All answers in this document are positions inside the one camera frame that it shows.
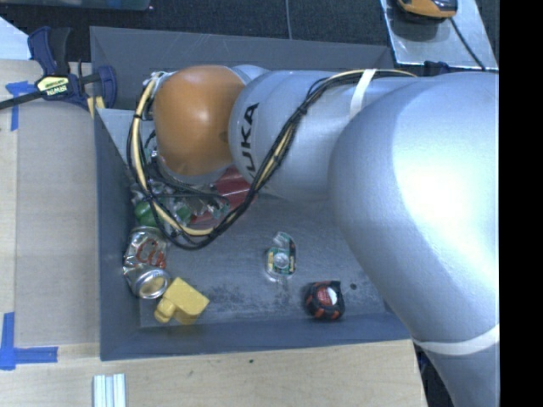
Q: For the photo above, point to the red flat box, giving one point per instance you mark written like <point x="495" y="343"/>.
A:
<point x="231" y="185"/>

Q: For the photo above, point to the grey metal bin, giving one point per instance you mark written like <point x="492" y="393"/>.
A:
<point x="237" y="269"/>

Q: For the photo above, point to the crushed silver and red can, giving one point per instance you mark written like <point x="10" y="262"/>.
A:
<point x="144" y="261"/>

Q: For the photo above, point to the clear packet with green card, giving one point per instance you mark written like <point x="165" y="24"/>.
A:
<point x="280" y="259"/>

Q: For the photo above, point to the yellow plastic toy block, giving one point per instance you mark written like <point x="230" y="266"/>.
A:
<point x="186" y="301"/>

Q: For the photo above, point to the pale wood flat board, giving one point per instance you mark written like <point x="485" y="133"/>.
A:
<point x="55" y="227"/>

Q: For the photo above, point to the black and red tape measure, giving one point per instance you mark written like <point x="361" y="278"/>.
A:
<point x="323" y="301"/>

